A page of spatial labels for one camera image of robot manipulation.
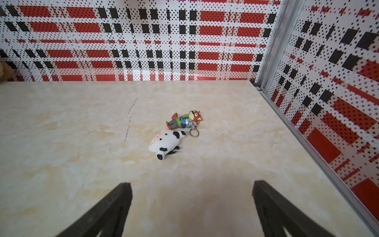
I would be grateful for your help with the brown teddy bear plush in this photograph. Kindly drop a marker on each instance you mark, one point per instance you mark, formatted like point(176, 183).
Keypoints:
point(6, 72)

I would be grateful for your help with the white black cow plush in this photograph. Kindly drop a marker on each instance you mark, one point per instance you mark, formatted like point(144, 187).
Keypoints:
point(166, 143)

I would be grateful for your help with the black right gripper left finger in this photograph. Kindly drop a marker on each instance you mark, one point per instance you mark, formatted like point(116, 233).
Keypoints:
point(107, 218)

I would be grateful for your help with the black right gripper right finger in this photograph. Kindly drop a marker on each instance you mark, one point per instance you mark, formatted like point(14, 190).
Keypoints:
point(278, 216)

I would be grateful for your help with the fox figure keychain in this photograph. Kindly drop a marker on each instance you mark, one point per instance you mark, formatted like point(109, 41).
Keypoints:
point(190, 121)

